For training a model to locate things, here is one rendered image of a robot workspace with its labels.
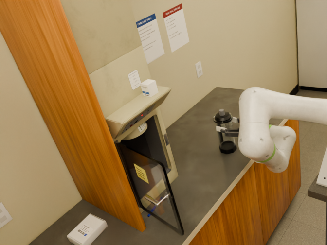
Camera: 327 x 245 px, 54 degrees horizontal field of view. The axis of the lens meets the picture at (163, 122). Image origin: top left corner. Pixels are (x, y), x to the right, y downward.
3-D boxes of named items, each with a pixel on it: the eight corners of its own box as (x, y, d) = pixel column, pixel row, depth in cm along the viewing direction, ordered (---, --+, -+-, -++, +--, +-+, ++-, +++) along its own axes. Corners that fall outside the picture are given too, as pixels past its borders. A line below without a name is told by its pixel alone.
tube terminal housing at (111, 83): (108, 198, 179) (53, 71, 142) (147, 164, 198) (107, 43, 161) (140, 214, 163) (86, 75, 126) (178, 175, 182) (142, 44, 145)
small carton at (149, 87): (143, 95, 146) (139, 83, 143) (151, 90, 149) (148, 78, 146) (150, 97, 143) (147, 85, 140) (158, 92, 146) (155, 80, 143)
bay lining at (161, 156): (109, 184, 177) (86, 131, 160) (140, 157, 193) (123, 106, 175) (140, 199, 161) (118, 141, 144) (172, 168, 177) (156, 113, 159)
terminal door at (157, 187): (141, 206, 160) (117, 141, 141) (185, 236, 139) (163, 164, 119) (140, 207, 160) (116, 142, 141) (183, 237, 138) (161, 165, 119)
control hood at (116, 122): (111, 138, 140) (103, 118, 136) (158, 102, 159) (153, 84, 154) (128, 144, 133) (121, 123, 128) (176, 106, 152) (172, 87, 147)
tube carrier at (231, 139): (215, 150, 192) (209, 119, 182) (224, 140, 198) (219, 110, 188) (231, 154, 185) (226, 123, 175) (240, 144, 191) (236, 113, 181)
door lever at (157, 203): (153, 192, 138) (152, 187, 137) (168, 201, 131) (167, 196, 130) (144, 200, 135) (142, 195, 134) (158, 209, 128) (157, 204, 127)
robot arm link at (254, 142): (266, 120, 118) (233, 123, 124) (267, 155, 115) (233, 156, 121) (276, 132, 133) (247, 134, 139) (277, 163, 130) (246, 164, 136)
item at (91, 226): (69, 241, 159) (66, 236, 157) (92, 218, 169) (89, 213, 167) (84, 250, 152) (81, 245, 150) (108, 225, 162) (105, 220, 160)
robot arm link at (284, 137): (301, 131, 162) (295, 125, 154) (294, 155, 161) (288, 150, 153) (274, 126, 171) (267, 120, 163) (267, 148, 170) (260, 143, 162)
